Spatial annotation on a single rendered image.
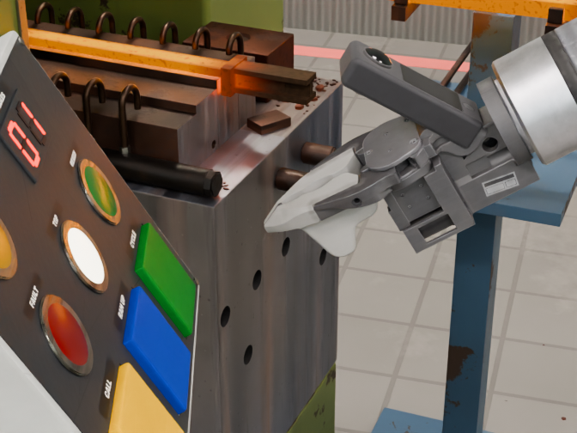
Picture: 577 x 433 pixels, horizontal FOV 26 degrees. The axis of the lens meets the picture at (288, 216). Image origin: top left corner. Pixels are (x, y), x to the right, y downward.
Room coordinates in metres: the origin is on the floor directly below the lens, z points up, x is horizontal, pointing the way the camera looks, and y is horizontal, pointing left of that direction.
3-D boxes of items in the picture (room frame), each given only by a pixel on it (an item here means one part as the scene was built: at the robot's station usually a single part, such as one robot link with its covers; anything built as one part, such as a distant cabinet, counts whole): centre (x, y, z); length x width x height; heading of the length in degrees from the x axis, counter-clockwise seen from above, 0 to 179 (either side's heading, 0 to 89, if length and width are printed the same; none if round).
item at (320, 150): (1.39, -0.04, 0.87); 0.04 x 0.03 x 0.03; 66
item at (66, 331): (0.67, 0.14, 1.09); 0.05 x 0.03 x 0.04; 156
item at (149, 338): (0.77, 0.10, 1.01); 0.07 x 0.05 x 0.07; 1
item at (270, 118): (1.38, 0.02, 0.92); 0.04 x 0.03 x 0.01; 127
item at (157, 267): (0.87, 0.10, 1.01); 0.07 x 0.05 x 0.07; 1
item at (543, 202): (1.74, -0.30, 0.72); 0.40 x 0.30 x 0.02; 159
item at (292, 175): (1.32, -0.01, 0.87); 0.04 x 0.03 x 0.03; 66
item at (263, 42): (1.51, 0.06, 0.95); 0.12 x 0.09 x 0.07; 66
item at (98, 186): (0.87, 0.15, 1.09); 0.05 x 0.03 x 0.04; 156
